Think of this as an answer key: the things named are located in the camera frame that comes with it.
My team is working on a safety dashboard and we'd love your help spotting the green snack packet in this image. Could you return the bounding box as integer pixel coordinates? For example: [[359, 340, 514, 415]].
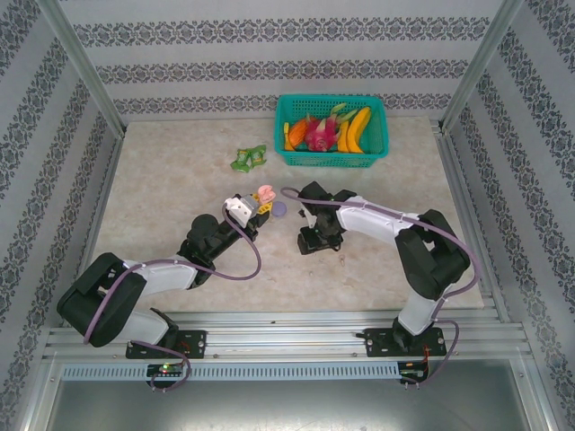
[[230, 144, 268, 172]]

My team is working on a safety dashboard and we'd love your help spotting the teal plastic basket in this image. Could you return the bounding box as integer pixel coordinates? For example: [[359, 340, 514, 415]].
[[274, 93, 390, 168]]

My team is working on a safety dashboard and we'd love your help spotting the orange toy fruit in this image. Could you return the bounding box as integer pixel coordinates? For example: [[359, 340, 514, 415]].
[[287, 119, 309, 149]]

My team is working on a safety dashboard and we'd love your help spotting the pink dragon fruit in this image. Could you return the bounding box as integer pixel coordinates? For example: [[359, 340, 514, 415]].
[[304, 102, 349, 153]]

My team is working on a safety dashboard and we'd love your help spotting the yellow banana bunch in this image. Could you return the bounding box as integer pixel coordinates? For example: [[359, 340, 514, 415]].
[[336, 106, 373, 154]]

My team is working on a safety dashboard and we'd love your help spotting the left controller board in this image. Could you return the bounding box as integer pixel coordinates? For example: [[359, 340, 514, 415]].
[[146, 363, 185, 377]]

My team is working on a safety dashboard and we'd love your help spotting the controller board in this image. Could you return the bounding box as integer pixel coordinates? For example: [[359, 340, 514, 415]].
[[399, 361, 430, 383], [146, 363, 185, 377]]

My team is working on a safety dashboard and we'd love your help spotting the right controller board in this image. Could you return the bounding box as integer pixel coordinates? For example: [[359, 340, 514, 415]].
[[399, 361, 430, 383]]

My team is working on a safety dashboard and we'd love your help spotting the grey metal bottom panel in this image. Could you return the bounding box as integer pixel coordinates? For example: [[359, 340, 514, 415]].
[[26, 358, 558, 431]]

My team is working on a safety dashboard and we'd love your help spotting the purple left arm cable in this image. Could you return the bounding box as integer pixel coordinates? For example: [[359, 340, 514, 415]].
[[83, 204, 264, 392]]

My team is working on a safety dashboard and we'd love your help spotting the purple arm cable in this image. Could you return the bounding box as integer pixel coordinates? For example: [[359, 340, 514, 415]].
[[279, 187, 480, 390], [83, 204, 264, 392]]

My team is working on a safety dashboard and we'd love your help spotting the aluminium mounting rail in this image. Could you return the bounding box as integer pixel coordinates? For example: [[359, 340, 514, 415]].
[[42, 308, 535, 361]]

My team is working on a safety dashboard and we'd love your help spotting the aluminium side rail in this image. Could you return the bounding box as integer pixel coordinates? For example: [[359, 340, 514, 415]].
[[61, 134, 127, 328], [433, 120, 513, 324]]

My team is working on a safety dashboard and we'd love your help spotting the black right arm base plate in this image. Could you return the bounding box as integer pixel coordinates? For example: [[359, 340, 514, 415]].
[[364, 326, 448, 359]]

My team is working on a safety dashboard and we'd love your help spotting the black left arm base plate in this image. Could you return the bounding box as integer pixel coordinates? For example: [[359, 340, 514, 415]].
[[125, 330, 208, 360]]

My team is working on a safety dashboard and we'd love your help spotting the slotted grey cable duct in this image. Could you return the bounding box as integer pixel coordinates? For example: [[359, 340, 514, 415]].
[[60, 362, 401, 382]]

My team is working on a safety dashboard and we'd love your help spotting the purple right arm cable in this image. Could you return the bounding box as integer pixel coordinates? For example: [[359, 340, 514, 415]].
[[279, 187, 480, 390]]

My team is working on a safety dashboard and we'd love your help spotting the aluminium frame post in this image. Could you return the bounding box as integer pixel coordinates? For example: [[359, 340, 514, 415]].
[[438, 0, 526, 134], [35, 0, 127, 137]]

